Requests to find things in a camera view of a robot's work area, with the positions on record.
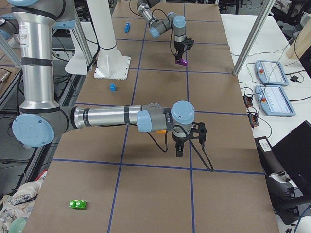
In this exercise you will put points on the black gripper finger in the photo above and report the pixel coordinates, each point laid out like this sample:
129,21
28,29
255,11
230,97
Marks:
179,150

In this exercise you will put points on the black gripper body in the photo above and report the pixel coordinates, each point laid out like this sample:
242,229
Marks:
178,139
179,46

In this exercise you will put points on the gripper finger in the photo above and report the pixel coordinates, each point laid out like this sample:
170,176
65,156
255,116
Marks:
177,56

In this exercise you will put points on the purple trapezoid block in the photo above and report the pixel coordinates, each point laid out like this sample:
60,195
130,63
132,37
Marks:
182,62

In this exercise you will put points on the orange trapezoid block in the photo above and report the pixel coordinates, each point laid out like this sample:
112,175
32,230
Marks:
161,131

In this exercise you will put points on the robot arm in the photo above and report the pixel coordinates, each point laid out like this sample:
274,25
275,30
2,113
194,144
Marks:
160,19
42,119

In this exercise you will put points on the long blue studded block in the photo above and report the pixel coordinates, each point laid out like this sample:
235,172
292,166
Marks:
127,27

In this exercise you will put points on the small blue block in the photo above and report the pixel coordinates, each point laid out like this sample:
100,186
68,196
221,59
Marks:
112,87

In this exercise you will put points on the small black relay board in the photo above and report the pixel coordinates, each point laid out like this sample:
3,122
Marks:
251,110

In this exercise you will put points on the upper teach pendant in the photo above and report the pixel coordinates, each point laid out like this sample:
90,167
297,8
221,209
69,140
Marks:
271,72

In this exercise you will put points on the teach pendant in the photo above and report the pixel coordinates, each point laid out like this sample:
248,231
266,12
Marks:
273,101
271,72

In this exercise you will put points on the lower teach pendant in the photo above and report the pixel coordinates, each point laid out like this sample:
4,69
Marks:
273,101

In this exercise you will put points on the white table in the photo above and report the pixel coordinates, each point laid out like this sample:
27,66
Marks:
270,45

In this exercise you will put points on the black laptop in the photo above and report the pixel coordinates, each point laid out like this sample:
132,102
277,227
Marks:
294,154

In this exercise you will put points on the green studded block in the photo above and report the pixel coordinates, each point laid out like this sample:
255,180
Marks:
77,204

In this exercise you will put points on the patterned cloth bundle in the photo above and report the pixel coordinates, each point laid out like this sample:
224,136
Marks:
19,205

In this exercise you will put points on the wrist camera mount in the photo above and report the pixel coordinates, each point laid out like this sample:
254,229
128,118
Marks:
188,43
198,131

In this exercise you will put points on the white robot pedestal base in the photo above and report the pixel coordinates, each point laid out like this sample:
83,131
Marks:
110,64

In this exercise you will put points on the aluminium frame post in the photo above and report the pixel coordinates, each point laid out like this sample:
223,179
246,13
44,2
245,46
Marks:
256,28

